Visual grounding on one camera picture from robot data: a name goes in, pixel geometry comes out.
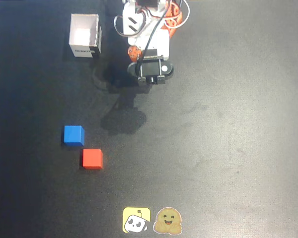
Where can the white cardboard box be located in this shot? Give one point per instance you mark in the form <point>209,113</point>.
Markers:
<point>85,34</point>

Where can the white and orange robot arm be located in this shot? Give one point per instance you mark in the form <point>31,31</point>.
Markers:
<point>129,17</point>

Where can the blue cube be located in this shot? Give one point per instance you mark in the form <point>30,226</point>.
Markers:
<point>73,135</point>

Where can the black webcam on gripper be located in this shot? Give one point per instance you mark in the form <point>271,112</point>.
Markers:
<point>151,69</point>

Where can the red cube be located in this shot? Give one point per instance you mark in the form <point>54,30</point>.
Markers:
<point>92,158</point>

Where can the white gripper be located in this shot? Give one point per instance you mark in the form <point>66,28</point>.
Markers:
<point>134,53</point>

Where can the hugging face emoji sticker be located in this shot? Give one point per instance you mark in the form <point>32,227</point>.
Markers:
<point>167,221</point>

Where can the black table mat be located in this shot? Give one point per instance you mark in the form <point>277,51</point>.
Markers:
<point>226,136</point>

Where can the yellow robot sticker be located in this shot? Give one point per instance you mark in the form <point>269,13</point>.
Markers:
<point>136,220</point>

